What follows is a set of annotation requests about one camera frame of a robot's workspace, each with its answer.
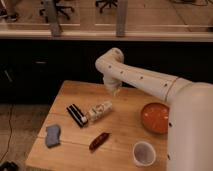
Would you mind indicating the small clear plastic bottle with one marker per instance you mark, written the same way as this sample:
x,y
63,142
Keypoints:
x,y
97,112

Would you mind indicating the black office chair right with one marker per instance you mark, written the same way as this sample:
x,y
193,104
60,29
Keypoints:
x,y
110,3

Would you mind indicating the cream pointed end effector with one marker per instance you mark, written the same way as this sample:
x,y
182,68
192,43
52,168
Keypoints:
x,y
114,92

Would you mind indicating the black object floor corner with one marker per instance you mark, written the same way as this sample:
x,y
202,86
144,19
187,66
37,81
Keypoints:
x,y
9,166

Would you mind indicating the dark red chili pepper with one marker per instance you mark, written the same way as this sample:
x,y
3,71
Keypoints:
x,y
98,141

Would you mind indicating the wooden table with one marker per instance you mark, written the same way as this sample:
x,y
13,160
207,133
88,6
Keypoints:
x,y
123,125

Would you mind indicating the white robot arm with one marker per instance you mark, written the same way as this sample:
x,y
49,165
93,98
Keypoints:
x,y
190,125

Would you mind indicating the black office chair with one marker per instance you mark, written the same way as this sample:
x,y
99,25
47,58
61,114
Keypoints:
x,y
110,3
59,8

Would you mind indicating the black cabinet base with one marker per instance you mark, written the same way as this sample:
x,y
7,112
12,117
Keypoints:
x,y
32,71

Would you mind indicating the black office chair left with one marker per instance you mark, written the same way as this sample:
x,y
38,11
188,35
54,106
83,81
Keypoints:
x,y
59,8

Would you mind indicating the grey metal post right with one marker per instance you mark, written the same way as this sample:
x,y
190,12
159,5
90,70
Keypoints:
x,y
121,18

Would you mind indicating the orange bowl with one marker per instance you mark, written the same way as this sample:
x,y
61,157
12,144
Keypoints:
x,y
154,118

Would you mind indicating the grey metal post left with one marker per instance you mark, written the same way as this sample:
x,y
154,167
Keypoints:
x,y
52,18

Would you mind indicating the white plastic cup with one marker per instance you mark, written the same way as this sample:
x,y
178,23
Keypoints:
x,y
144,154

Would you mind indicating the black rectangular case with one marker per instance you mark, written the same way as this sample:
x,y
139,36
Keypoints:
x,y
77,115

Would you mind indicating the grey metal post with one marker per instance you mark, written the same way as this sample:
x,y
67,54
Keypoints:
x,y
52,18
121,18

